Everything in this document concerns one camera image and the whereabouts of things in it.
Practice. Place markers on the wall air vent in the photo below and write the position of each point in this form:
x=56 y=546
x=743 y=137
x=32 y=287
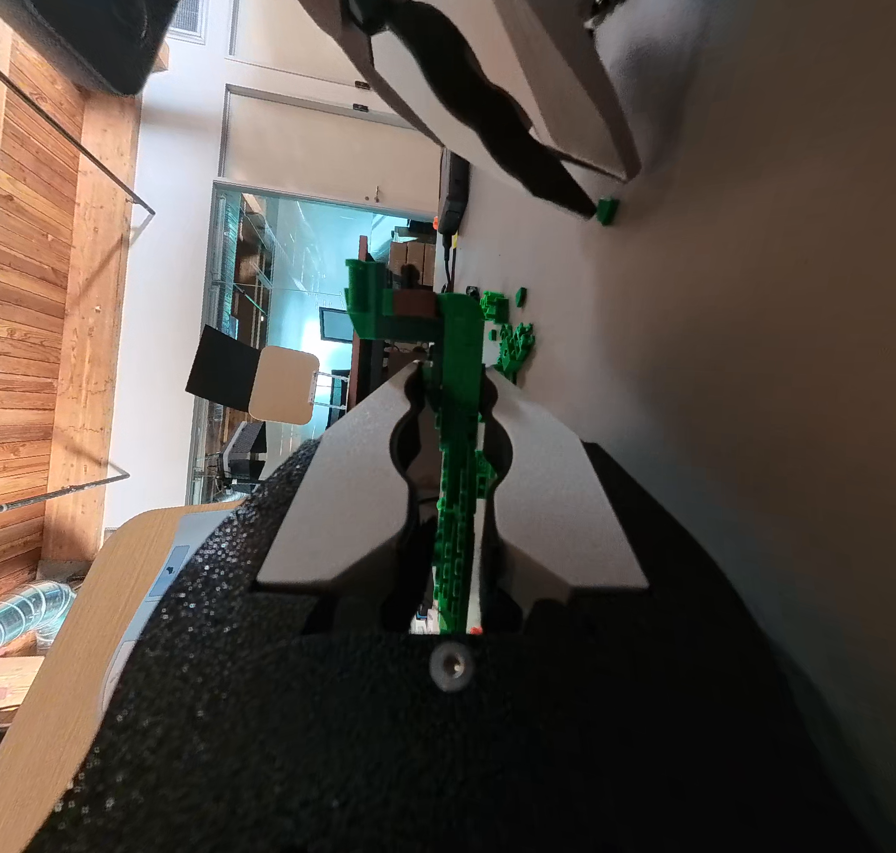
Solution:
x=189 y=16

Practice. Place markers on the white door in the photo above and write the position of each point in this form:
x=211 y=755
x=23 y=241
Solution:
x=315 y=146
x=294 y=20

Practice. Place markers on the black power bank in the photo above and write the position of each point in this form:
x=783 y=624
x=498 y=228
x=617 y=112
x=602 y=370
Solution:
x=453 y=188

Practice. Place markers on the pile of green bricks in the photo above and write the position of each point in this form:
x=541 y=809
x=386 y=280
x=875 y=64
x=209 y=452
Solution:
x=514 y=349

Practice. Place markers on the green brick plant model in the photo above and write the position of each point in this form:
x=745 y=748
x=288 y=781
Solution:
x=462 y=377

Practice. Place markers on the instruction booklet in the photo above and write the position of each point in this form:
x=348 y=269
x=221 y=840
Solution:
x=161 y=566

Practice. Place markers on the black office chair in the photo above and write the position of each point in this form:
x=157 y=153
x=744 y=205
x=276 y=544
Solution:
x=241 y=450

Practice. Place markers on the small green single brick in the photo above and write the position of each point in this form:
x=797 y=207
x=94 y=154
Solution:
x=607 y=211

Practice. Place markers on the black square panel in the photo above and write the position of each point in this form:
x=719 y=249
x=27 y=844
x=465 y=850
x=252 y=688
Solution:
x=224 y=366

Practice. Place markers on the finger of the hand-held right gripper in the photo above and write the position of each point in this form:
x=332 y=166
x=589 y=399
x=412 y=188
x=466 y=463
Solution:
x=420 y=90
x=532 y=48

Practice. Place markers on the stack of cardboard boxes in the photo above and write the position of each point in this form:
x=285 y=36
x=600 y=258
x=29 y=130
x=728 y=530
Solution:
x=413 y=261

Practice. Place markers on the silver air duct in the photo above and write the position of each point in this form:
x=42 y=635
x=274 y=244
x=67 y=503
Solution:
x=35 y=615

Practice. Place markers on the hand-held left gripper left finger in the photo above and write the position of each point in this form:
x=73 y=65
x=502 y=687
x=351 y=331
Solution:
x=343 y=510

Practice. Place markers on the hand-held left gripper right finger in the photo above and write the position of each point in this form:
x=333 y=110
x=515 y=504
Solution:
x=567 y=517

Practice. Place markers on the brown background desk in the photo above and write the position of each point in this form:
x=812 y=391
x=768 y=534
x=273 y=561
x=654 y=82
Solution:
x=364 y=349

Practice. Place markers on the black computer monitor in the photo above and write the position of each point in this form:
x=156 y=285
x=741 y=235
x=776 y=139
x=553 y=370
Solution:
x=337 y=324

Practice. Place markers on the grey desk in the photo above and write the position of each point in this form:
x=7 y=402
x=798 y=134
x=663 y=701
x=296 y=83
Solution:
x=700 y=377

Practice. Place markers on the cardboard box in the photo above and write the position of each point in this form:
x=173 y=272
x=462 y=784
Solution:
x=21 y=688

